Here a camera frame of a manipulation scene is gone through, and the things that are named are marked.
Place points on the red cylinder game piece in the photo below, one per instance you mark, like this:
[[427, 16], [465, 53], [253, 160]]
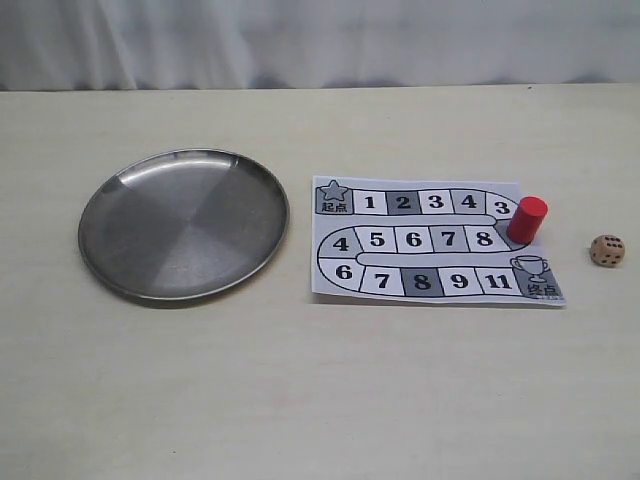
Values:
[[527, 219]]

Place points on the wooden die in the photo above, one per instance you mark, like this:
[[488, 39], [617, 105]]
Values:
[[607, 250]]

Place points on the paper game board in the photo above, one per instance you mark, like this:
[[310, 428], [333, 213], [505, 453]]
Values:
[[435, 242]]

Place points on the round stainless steel plate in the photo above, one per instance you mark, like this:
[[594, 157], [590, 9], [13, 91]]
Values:
[[183, 226]]

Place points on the white curtain backdrop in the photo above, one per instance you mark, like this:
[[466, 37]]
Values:
[[122, 45]]

